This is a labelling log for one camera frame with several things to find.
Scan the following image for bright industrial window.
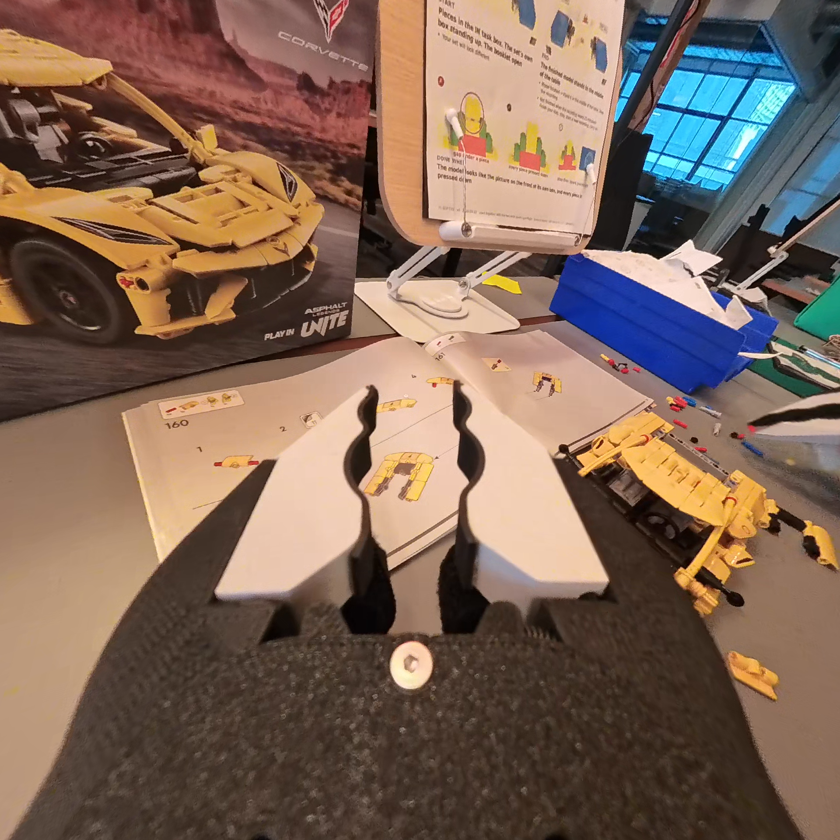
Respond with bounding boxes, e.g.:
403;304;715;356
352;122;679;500
617;20;798;193

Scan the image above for blue plastic bin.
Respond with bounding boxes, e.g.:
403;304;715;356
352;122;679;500
549;252;781;396

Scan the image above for scattered red blue pins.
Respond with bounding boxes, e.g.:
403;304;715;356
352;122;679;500
664;394;769;460

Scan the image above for open instruction booklet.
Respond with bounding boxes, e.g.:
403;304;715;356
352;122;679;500
121;328;656;571

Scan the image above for green cutting mat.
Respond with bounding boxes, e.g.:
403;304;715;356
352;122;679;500
748;335;840;398

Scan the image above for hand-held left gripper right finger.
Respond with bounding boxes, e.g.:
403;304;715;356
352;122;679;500
436;379;611;636

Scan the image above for printed instruction sheet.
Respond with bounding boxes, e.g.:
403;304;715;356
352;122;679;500
423;0;626;232

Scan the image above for crumpled white paper bags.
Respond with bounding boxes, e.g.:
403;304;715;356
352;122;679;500
581;239;769;329

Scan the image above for green plastic bin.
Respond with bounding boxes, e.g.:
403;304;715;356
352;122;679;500
793;276;840;343

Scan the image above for black brick set box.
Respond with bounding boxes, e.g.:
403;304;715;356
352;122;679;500
0;0;380;424

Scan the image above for yellow brick car model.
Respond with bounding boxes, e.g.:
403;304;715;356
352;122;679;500
558;412;840;618

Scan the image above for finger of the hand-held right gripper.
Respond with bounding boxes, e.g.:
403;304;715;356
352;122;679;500
748;423;840;475
755;392;840;431

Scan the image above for grey desk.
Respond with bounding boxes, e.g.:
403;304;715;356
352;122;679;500
0;276;840;840

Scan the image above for yellow brick panel piece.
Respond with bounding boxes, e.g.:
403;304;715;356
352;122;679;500
725;650;780;702

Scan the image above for wooden document stand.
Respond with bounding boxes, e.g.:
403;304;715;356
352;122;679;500
354;0;626;343

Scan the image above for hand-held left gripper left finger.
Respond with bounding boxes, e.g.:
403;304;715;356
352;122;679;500
214;385;397;636

